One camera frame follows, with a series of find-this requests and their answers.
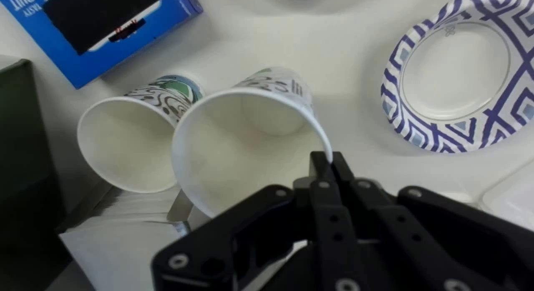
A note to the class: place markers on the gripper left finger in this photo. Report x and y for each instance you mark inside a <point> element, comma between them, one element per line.
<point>267,224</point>

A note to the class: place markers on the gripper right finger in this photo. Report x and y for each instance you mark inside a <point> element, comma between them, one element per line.
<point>438,236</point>

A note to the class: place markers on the paper cup with grey print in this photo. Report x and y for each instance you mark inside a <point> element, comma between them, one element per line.
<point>233,157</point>

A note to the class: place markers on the paper cup with green swirls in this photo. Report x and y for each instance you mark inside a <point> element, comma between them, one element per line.
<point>125,149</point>

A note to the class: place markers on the metal napkin dispenser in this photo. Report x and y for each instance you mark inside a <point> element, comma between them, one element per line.
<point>121,241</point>

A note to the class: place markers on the paper plate with blue pattern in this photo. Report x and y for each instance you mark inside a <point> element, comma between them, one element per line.
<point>454,69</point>

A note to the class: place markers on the dark green box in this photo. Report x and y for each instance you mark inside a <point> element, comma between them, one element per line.
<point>21,157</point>

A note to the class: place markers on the blue cardboard box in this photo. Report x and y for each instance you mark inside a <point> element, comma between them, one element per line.
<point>66,53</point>

